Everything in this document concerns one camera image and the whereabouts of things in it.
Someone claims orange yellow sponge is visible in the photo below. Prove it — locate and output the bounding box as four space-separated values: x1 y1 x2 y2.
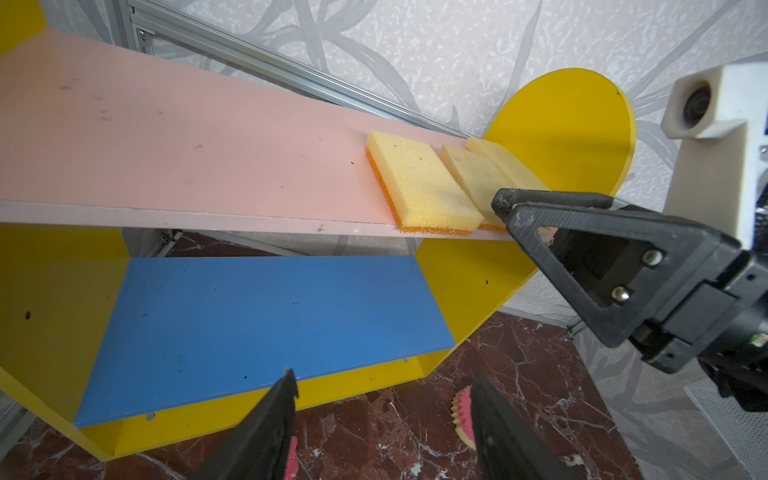
366 131 483 236

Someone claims blue lower shelf board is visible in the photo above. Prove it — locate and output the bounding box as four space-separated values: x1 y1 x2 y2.
75 256 455 427

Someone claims pink smiley sponge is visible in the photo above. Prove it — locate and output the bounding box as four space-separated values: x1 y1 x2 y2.
451 386 476 450
284 436 299 480

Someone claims yellow shelf unit frame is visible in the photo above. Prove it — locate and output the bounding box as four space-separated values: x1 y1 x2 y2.
0 0 638 462

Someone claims white wire mesh basket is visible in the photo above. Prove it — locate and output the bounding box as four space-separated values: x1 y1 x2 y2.
684 379 768 479

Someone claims aluminium enclosure frame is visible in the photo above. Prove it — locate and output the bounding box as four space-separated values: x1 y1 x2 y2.
105 1 469 139

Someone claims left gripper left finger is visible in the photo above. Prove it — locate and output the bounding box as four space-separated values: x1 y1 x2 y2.
189 369 299 480

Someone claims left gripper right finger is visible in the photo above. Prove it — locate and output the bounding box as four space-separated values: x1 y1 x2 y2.
470 379 578 480

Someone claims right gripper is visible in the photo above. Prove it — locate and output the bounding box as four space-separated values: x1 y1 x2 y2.
492 189 767 412

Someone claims pink top shelf board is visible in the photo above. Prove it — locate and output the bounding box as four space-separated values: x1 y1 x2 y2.
1 30 461 237

